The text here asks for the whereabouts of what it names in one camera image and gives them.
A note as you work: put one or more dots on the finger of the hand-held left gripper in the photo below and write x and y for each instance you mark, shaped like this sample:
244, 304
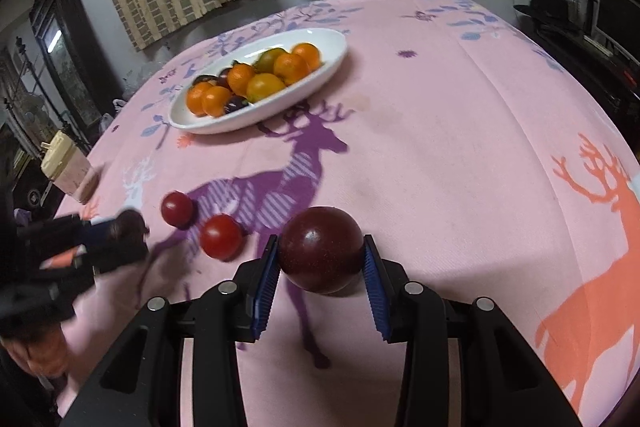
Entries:
115, 253
75, 227

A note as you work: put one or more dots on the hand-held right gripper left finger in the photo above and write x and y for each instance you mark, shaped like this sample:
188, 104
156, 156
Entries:
265, 287

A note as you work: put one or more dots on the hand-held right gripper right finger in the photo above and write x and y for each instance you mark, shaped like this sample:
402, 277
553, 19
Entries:
375, 292

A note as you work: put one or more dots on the large dark red plum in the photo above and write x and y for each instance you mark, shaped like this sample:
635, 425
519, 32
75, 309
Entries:
320, 249

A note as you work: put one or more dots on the small red plum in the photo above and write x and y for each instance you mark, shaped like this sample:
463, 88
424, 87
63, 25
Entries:
177, 208
220, 236

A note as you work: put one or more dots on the small orange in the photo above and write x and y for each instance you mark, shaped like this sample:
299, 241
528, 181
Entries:
196, 98
307, 55

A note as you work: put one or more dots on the dark purple plum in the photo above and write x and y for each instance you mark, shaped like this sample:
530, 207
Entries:
223, 79
204, 80
236, 105

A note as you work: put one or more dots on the yellowish orange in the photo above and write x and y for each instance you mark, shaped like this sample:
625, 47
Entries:
265, 88

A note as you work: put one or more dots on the white oval plate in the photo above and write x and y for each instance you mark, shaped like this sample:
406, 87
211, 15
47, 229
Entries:
310, 87

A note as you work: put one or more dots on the yellow green fruit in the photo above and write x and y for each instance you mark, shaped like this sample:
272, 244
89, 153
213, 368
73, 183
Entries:
269, 58

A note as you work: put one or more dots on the person's left hand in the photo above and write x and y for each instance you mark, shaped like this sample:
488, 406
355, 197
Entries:
45, 354

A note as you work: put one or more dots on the clear cup with beige lid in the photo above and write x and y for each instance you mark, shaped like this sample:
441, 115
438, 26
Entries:
67, 167

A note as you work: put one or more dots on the pink deer printed tablecloth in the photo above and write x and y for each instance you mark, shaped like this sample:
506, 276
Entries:
425, 157

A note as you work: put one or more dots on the dark wooden cabinet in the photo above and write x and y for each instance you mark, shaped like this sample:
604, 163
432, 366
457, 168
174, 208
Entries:
65, 52

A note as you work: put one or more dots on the dark desk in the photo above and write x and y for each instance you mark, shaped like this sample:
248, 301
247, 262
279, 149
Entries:
590, 67

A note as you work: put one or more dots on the black hat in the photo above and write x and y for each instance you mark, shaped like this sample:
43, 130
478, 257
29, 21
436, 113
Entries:
547, 4

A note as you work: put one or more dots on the computer monitor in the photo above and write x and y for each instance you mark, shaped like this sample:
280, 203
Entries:
617, 17

